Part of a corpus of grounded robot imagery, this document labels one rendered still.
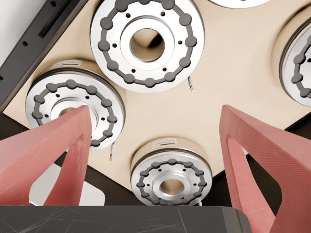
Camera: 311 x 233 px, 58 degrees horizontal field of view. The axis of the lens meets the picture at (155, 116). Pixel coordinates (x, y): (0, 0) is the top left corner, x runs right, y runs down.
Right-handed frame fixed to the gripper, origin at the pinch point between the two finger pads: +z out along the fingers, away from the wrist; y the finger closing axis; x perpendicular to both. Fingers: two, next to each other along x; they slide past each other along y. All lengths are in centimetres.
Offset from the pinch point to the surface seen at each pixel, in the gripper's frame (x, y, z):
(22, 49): -0.6, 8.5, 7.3
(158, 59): 2.9, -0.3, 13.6
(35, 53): -0.3, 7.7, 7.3
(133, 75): 4.9, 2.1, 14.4
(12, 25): 5.1, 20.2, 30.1
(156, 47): 2.9, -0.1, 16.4
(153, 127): 13.3, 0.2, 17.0
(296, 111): 11.0, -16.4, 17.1
